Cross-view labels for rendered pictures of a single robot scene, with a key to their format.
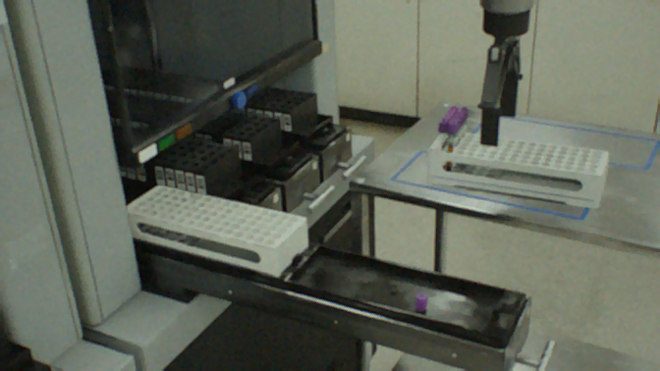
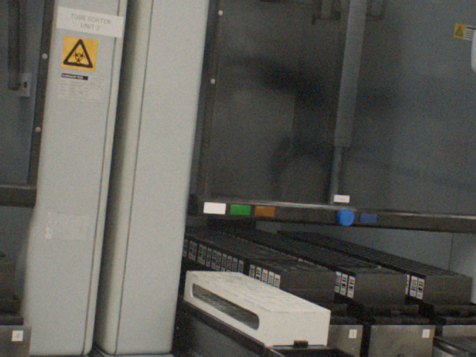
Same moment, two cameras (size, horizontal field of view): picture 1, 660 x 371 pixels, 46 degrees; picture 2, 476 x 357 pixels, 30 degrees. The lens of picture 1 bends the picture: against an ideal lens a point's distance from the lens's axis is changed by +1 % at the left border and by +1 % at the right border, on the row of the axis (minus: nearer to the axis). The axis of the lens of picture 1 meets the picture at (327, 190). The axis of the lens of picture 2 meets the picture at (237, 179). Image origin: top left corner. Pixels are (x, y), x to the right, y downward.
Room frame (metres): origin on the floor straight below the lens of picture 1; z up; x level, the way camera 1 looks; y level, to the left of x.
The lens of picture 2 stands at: (-0.09, -0.55, 1.10)
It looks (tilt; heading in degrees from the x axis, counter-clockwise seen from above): 3 degrees down; 34
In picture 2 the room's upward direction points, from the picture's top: 6 degrees clockwise
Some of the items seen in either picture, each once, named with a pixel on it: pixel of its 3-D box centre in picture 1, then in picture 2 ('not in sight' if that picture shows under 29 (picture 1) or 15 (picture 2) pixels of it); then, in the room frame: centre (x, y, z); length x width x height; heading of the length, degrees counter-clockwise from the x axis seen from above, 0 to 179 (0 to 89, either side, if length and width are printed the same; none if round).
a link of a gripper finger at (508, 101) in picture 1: (508, 98); not in sight; (1.30, -0.33, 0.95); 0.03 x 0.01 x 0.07; 64
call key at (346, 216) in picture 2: (239, 100); (345, 217); (1.28, 0.15, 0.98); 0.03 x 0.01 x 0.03; 151
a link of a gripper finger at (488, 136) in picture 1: (490, 126); not in sight; (1.17, -0.28, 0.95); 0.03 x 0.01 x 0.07; 64
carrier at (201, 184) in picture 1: (219, 174); (304, 287); (1.25, 0.20, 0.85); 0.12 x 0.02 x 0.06; 152
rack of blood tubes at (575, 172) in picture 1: (515, 167); not in sight; (1.22, -0.34, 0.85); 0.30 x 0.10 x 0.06; 64
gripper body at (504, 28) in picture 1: (505, 36); not in sight; (1.24, -0.30, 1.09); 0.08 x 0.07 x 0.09; 154
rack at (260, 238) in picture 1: (214, 231); (251, 309); (1.07, 0.19, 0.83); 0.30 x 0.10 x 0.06; 61
